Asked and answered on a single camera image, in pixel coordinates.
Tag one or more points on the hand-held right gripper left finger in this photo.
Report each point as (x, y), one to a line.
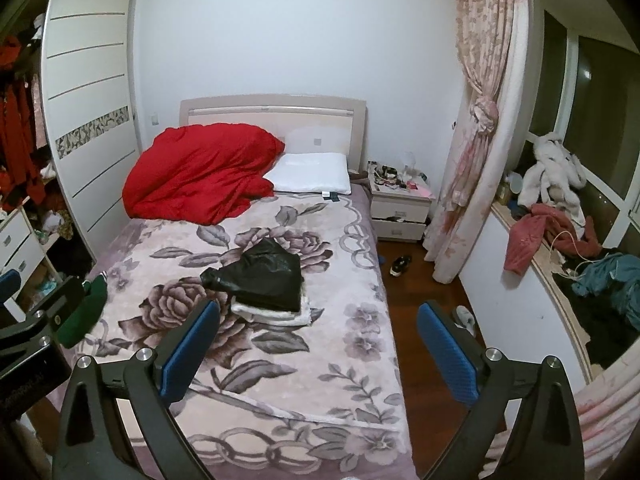
(187, 355)

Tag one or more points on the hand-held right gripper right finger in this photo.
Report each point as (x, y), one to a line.
(450, 360)

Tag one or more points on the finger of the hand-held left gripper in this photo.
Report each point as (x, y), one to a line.
(7, 286)
(65, 292)

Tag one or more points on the black leather jacket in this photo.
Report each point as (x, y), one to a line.
(265, 275)

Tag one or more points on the pile of clothes in wardrobe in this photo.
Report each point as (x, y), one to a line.
(55, 220)

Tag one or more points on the hanging red clothes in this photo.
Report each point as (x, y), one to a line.
(15, 125)

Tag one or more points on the green garment with white stripes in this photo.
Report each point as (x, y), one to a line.
(82, 320)

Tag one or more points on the white drawer unit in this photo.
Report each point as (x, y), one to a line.
(17, 245)

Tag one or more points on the grey slipper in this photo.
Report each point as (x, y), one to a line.
(465, 317)

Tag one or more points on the white folded garment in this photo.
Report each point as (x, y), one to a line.
(280, 317)

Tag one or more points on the floral bed blanket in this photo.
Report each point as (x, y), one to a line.
(280, 400)

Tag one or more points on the dark shoes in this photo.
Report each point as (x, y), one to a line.
(400, 265)

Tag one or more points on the pink red garment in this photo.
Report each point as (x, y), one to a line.
(525, 240)

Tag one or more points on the black garment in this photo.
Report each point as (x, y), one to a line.
(600, 327)

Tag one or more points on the white nightstand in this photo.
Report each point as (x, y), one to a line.
(400, 205)

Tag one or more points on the teal garment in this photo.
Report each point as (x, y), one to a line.
(610, 280)

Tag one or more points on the red duvet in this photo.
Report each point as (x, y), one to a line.
(200, 175)

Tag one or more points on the pale plastic jar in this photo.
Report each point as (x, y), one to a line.
(507, 190)

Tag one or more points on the hanging pink floral garment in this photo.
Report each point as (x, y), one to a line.
(36, 105)

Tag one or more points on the clutter of small toiletries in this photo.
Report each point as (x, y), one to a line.
(395, 175)

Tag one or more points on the white wardrobe sliding door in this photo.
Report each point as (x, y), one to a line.
(90, 100)

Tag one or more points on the white plush toy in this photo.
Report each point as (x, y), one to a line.
(550, 170)

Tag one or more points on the white pillow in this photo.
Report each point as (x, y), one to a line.
(310, 172)

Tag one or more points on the pink floral curtain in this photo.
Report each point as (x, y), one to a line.
(480, 110)

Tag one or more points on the beige bed headboard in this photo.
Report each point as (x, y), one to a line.
(270, 105)

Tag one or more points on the white window frame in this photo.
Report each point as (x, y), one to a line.
(570, 85)

